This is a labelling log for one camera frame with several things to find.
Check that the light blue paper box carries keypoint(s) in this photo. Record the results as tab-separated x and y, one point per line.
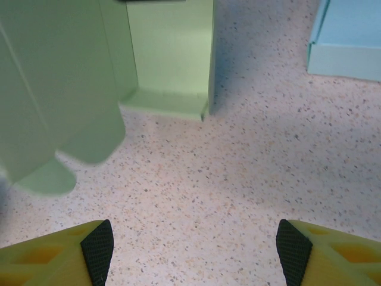
345	35

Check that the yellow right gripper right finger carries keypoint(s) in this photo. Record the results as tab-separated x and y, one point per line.
333	262

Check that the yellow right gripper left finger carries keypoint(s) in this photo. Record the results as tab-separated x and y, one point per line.
53	262

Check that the light green cloth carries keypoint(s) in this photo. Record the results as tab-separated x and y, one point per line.
74	74

